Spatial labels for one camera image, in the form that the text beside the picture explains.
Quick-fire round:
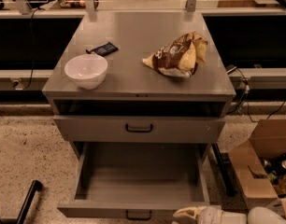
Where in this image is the grey drawer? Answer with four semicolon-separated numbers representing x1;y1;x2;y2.
54;115;225;144
58;143;210;221

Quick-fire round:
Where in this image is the grey metal drawer cabinet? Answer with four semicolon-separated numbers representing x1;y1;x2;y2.
43;11;235;154

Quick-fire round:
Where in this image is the grey top drawer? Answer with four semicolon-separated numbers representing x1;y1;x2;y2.
54;115;225;144

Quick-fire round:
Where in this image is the black metal leg right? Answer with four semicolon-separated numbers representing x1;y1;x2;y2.
212;143;236;197

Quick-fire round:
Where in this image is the black metal leg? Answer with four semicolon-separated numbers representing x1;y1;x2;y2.
212;143;236;197
0;180;43;224

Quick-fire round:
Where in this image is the cardboard box with cans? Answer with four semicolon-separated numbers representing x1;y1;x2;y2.
227;119;286;218

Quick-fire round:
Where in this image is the brown yellow chip bag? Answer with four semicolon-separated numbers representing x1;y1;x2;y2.
142;31;207;78

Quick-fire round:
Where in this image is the black metal leg left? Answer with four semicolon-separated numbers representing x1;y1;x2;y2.
0;180;43;224

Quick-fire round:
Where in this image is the white ceramic bowl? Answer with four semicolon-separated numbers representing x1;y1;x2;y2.
64;54;107;90

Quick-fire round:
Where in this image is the dark blue snack bar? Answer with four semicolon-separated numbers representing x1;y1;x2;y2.
86;42;118;57

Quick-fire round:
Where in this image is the black cables right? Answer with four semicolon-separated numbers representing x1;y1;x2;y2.
226;64;286;123

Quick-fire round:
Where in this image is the black power cable left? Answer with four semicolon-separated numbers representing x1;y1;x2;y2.
23;7;44;91

